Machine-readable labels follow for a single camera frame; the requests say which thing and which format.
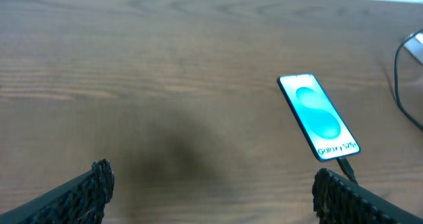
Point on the white power strip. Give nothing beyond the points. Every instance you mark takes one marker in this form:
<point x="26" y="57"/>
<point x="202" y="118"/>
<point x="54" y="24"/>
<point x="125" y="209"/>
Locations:
<point x="413" y="46"/>

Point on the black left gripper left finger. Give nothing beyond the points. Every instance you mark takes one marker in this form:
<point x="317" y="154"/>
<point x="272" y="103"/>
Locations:
<point x="80" y="200"/>

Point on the blue Galaxy smartphone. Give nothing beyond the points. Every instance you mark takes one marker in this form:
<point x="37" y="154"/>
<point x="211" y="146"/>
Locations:
<point x="325" y="131"/>

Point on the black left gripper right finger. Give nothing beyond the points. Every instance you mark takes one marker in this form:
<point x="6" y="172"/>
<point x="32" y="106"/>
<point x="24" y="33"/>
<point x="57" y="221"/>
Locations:
<point x="338" y="200"/>

